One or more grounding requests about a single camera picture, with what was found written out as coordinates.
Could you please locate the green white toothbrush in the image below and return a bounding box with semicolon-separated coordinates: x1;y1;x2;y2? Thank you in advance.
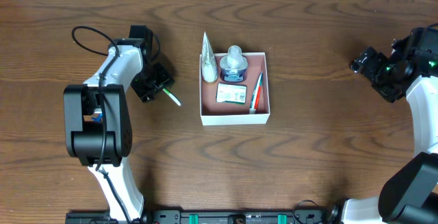
163;88;181;106

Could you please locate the white cream tube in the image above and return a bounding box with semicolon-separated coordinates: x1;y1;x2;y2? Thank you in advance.
201;32;218;83

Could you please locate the blue disposable razor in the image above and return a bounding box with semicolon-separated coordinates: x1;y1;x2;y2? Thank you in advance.
91;113;103;122

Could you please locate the green white soap packet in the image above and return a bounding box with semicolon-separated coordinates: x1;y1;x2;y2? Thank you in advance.
216;83;247;104

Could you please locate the dark blue clear bottle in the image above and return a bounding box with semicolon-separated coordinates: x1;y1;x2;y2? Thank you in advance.
220;45;248;83

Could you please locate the red green toothpaste tube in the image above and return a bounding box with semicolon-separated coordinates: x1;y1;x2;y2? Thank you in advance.
249;73;263;114

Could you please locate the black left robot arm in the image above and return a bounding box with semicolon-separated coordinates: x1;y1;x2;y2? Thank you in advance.
63;25;175;223

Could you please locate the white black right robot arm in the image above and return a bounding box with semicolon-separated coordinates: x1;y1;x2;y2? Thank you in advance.
331;24;437;224

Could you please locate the white box, pink inside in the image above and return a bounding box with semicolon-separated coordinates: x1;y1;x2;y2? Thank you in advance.
199;52;270;125

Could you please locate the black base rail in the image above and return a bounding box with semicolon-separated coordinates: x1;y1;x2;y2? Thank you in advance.
64;199;343;224

